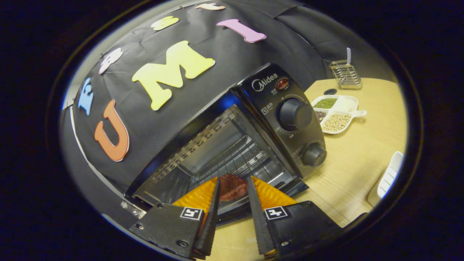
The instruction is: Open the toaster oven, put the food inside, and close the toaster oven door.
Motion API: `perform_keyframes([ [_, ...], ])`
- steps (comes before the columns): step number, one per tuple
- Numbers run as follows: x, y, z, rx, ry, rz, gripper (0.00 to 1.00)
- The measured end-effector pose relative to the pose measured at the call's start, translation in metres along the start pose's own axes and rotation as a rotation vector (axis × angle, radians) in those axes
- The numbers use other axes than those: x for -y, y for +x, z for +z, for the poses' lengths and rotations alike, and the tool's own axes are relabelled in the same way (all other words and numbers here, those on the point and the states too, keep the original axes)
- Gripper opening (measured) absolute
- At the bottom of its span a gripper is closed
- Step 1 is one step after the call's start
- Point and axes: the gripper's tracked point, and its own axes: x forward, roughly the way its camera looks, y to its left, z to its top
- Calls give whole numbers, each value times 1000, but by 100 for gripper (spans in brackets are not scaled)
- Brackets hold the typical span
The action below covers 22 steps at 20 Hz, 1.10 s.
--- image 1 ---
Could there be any black toaster oven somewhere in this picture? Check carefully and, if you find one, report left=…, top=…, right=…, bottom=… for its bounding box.
left=121, top=63, right=327, bottom=227

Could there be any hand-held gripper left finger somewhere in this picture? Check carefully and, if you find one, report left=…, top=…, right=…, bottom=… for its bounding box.
left=128, top=177, right=221, bottom=260

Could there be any white divided bean dish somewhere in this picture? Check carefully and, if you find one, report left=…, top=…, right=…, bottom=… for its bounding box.
left=311, top=95, right=367, bottom=135

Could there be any brown meat piece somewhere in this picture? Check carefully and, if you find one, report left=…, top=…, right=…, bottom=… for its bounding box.
left=219, top=174, right=249, bottom=202

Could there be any metal wire utensil holder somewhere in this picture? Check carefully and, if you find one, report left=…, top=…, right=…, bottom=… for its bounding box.
left=328, top=60, right=363, bottom=90

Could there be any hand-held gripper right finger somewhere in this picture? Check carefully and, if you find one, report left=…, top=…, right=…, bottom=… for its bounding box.
left=246, top=176, right=345, bottom=260

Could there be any white rectangular tray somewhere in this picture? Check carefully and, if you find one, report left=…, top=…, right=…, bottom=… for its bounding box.
left=367, top=151, right=405, bottom=208

